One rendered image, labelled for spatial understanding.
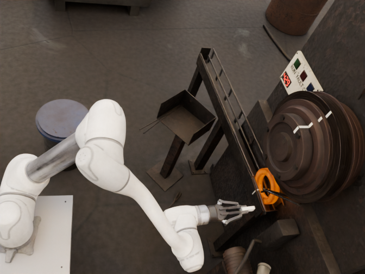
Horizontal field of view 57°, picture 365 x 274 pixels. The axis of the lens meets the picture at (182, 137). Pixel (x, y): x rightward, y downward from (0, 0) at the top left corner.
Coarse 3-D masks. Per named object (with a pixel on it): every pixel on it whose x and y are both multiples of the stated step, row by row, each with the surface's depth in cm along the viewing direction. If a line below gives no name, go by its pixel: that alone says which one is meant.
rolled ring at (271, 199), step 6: (264, 168) 171; (258, 174) 175; (264, 174) 170; (270, 174) 165; (258, 180) 176; (270, 180) 165; (258, 186) 176; (270, 186) 165; (276, 186) 163; (264, 192) 176; (264, 198) 171; (270, 198) 165; (276, 198) 165
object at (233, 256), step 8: (232, 248) 172; (240, 248) 172; (224, 256) 172; (232, 256) 169; (240, 256) 169; (224, 264) 174; (232, 264) 168; (248, 264) 168; (208, 272) 197; (216, 272) 186; (224, 272) 176; (232, 272) 166; (240, 272) 164; (248, 272) 166
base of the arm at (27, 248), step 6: (36, 216) 161; (36, 222) 159; (36, 228) 158; (30, 240) 153; (0, 246) 149; (18, 246) 148; (24, 246) 151; (30, 246) 153; (6, 252) 148; (12, 252) 148; (18, 252) 151; (24, 252) 151; (30, 252) 152; (6, 258) 147; (12, 258) 149
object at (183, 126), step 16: (176, 96) 199; (192, 96) 200; (160, 112) 198; (176, 112) 206; (192, 112) 207; (208, 112) 197; (176, 128) 198; (192, 128) 200; (208, 128) 199; (176, 144) 213; (176, 160) 231; (160, 176) 245; (176, 176) 248
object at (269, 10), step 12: (276, 0) 394; (288, 0) 379; (300, 0) 372; (312, 0) 370; (324, 0) 374; (276, 12) 397; (288, 12) 387; (300, 12) 382; (312, 12) 383; (276, 24) 403; (288, 24) 396; (300, 24) 395
